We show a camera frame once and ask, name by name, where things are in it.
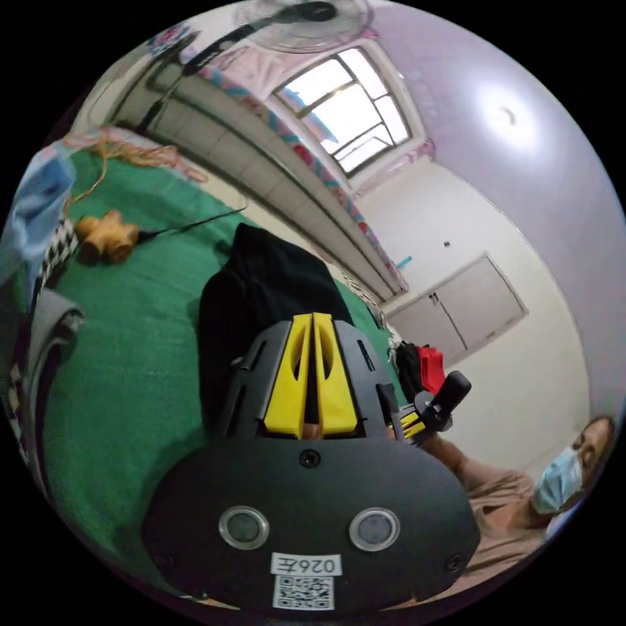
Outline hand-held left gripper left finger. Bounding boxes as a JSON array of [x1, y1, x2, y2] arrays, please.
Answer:
[[263, 314, 312, 439]]

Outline pile of clothes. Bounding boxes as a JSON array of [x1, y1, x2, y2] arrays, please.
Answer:
[[0, 140, 87, 468]]

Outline standing fan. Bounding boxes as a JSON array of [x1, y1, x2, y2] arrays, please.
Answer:
[[142, 0, 378, 133]]

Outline black bag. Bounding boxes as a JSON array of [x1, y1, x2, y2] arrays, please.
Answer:
[[393, 342, 425, 398]]

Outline tan wooden toy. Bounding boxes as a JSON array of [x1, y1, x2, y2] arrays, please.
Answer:
[[77, 209, 141, 265]]

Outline red bag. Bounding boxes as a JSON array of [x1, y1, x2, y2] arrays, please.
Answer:
[[415, 344, 447, 395]]

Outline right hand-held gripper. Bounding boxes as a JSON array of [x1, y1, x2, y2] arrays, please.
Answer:
[[398, 390, 455, 446]]

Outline window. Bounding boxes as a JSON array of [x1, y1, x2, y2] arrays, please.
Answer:
[[271, 46, 415, 178]]

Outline black pants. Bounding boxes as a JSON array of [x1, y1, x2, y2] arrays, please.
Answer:
[[197, 222, 356, 427]]

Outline person's body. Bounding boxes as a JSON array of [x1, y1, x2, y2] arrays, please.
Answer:
[[458, 415, 619, 582]]

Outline orange cord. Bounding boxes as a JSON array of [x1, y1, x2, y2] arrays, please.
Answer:
[[62, 126, 208, 206]]

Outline thin black cable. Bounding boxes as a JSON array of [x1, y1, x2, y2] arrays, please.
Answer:
[[136, 207, 248, 241]]

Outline person's right forearm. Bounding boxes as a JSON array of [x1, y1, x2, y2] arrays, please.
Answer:
[[421, 432, 492, 490]]

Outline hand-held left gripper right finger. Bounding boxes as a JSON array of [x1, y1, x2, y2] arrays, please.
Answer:
[[312, 312, 357, 436]]

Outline white cupboard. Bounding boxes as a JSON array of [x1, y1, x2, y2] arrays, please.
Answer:
[[385, 253, 530, 368]]

